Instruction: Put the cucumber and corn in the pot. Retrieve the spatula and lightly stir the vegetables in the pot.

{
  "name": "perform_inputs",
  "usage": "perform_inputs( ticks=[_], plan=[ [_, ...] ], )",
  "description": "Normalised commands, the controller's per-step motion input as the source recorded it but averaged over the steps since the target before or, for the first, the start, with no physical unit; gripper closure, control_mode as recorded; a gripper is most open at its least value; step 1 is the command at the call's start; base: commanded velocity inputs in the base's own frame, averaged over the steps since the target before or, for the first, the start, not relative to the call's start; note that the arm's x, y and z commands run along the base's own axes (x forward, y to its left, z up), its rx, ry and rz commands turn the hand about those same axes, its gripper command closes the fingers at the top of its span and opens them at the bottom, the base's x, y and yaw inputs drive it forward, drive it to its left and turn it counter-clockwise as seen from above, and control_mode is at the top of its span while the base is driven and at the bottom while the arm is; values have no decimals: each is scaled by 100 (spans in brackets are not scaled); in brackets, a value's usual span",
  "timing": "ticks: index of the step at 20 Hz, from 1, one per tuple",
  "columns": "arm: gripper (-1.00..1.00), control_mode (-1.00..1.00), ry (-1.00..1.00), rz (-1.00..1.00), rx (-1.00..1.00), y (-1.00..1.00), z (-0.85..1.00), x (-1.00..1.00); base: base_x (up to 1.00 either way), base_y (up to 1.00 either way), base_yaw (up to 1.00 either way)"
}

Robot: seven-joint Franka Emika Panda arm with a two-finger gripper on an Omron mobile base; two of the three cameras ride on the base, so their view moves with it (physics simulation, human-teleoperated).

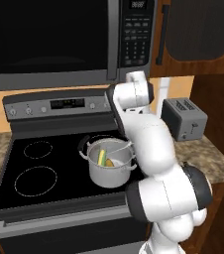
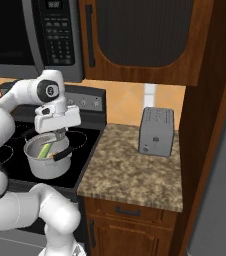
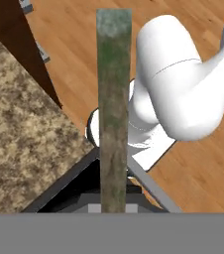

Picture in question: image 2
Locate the black and grey microwave oven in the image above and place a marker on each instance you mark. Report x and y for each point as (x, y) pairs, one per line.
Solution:
(15, 33)

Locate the brown wooden cupboard door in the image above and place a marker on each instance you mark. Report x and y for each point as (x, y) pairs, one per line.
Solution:
(128, 238)

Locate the brown cupboard door, dark panel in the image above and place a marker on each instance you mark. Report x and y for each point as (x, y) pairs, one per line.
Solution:
(141, 33)

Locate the black stove with hob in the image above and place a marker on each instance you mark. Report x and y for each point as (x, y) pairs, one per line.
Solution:
(85, 143)

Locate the grey stove knob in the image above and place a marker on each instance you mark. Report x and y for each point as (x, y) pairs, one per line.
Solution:
(96, 103)
(83, 102)
(71, 102)

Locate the tall brown cabinet panel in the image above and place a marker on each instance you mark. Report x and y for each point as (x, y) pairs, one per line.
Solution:
(205, 100)

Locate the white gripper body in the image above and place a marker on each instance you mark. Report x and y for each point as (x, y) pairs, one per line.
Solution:
(58, 120)

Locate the brown drawer front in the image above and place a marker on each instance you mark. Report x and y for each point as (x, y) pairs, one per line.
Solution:
(151, 213)

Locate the green cucumber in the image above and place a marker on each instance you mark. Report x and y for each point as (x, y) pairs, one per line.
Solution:
(44, 151)

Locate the grey toaster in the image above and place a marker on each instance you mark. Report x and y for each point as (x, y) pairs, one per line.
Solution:
(155, 133)

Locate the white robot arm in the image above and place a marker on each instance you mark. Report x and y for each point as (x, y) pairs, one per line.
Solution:
(5, 203)

